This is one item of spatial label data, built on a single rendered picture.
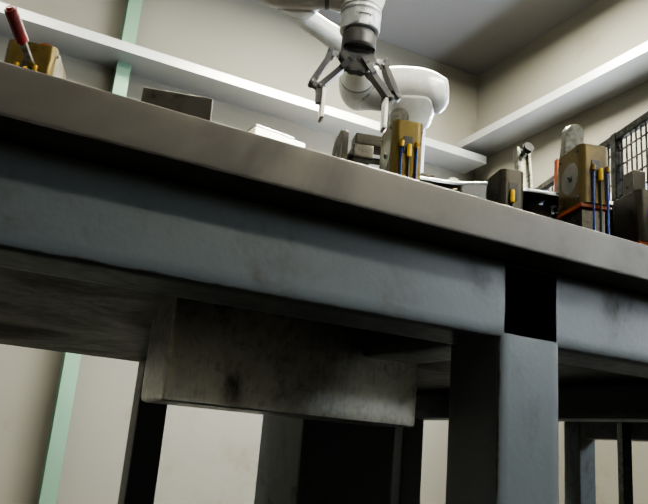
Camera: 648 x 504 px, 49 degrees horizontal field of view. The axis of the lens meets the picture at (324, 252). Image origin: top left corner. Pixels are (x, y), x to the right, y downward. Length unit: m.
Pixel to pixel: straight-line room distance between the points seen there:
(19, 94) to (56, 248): 0.11
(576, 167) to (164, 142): 0.99
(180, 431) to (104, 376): 0.55
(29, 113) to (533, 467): 0.54
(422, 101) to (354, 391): 1.35
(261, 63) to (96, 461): 2.76
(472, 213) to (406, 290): 0.09
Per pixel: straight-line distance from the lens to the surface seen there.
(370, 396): 0.93
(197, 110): 1.27
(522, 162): 1.84
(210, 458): 4.45
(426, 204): 0.64
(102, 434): 4.29
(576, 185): 1.40
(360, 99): 2.15
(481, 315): 0.71
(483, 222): 0.68
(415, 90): 2.15
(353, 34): 1.60
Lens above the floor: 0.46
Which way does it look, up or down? 15 degrees up
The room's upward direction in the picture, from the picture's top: 5 degrees clockwise
